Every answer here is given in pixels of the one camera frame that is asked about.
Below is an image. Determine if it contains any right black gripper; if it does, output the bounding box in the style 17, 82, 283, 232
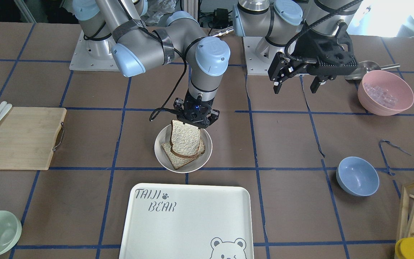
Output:
174, 96, 220, 128

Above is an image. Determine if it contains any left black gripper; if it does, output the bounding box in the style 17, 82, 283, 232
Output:
268, 22, 358, 95

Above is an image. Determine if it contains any bread slice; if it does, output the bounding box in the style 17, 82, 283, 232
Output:
161, 138, 206, 169
170, 120, 201, 158

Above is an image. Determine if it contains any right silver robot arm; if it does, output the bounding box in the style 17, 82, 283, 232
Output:
70, 0, 231, 128

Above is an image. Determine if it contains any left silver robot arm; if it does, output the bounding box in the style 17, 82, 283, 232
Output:
232, 0, 361, 94

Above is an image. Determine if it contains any cream round plate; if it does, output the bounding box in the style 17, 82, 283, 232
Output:
154, 124, 213, 173

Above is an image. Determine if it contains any bread slice on plate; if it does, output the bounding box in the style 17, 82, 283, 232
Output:
161, 138, 206, 169

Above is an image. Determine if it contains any metal scoop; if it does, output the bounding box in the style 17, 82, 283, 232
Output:
344, 61, 401, 81

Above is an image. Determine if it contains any pink bowl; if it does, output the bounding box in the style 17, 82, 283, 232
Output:
358, 70, 414, 116

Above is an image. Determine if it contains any cream bear tray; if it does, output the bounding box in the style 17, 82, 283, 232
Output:
119, 183, 254, 259

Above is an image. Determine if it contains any blue bowl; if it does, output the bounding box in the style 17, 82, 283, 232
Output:
336, 157, 380, 197

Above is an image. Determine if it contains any wooden cutting board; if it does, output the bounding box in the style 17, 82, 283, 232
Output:
0, 106, 67, 170

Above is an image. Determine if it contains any yellow cup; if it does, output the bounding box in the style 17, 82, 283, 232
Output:
394, 237, 414, 259

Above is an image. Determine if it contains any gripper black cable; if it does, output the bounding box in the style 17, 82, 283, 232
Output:
119, 0, 189, 122

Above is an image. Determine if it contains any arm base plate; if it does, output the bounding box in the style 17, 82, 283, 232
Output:
69, 31, 120, 72
243, 37, 285, 76

